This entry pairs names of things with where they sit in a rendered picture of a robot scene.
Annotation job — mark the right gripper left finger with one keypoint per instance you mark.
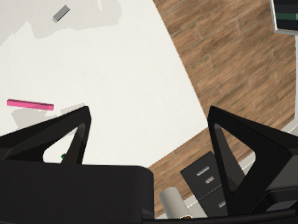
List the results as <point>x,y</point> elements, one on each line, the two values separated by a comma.
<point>30,143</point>

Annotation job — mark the pink rod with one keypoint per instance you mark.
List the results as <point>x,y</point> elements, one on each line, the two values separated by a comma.
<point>28,104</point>

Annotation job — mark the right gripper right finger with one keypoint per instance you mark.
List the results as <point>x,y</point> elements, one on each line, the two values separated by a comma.
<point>275,165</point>

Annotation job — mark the grey rod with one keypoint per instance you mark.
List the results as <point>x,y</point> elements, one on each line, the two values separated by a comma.
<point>61,12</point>

